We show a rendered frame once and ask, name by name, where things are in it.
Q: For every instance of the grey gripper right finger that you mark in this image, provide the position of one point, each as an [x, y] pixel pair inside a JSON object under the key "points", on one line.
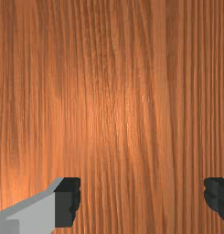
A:
{"points": [[218, 195]]}

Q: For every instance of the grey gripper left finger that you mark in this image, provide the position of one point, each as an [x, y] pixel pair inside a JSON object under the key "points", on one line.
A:
{"points": [[40, 210]]}

